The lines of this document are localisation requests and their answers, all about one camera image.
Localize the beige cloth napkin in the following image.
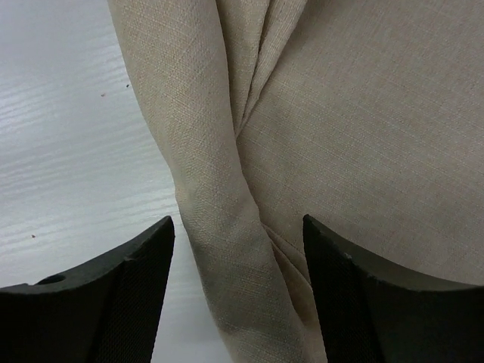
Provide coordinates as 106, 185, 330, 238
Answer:
109, 1, 483, 362

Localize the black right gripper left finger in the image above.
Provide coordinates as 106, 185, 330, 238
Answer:
1, 216, 175, 363

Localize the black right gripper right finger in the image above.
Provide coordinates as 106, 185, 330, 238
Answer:
303, 215, 483, 363

